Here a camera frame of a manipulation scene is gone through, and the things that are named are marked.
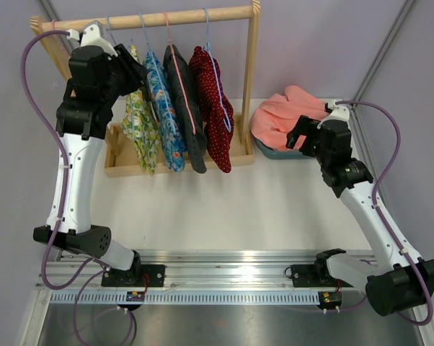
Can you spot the teal plastic tub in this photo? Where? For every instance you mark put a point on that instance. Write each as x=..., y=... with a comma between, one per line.
x=273, y=154

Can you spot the yellow lemon print skirt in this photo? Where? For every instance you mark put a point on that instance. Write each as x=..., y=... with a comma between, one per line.
x=141, y=126

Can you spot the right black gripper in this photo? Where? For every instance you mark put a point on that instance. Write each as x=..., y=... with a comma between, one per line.
x=304, y=127

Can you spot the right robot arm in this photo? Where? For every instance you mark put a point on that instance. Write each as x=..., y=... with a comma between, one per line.
x=401, y=279

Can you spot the right aluminium frame post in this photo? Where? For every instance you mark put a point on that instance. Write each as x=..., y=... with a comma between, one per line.
x=384, y=48

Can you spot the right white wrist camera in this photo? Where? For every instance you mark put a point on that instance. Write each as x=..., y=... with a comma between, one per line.
x=336, y=112

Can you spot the wooden clothes rack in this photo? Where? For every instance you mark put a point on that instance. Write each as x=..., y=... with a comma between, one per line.
x=120, y=157

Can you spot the left aluminium frame post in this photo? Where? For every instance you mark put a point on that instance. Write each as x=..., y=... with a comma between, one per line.
x=48, y=10

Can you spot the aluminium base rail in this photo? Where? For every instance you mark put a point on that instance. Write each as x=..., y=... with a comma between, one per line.
x=200, y=270

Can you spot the red dotted skirt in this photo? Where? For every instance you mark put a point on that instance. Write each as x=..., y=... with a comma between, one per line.
x=219, y=140

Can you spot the blue hanger under floral skirt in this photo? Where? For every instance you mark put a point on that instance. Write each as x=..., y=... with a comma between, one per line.
x=159, y=95

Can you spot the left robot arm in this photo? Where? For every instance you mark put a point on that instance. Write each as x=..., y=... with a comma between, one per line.
x=97, y=80

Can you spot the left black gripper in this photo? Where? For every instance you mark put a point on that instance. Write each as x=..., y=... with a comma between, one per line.
x=135, y=72

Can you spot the blue hanger under lemon skirt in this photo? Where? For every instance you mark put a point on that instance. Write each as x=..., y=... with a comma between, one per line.
x=132, y=46

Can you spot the aluminium frame post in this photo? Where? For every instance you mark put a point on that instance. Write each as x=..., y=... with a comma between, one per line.
x=48, y=10
x=384, y=48

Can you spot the slotted grey cable duct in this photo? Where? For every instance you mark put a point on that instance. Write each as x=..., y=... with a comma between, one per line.
x=189, y=297

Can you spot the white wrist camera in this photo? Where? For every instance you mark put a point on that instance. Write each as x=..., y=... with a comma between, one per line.
x=336, y=112
x=93, y=34

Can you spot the dark grey dotted skirt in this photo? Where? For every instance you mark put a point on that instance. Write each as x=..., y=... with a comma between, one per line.
x=196, y=146

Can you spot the pink pleated skirt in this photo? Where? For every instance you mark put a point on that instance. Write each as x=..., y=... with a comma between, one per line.
x=278, y=115

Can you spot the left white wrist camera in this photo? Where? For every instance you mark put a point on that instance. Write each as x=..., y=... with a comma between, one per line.
x=93, y=34

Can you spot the blue floral skirt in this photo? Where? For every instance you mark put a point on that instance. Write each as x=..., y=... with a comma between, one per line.
x=172, y=142

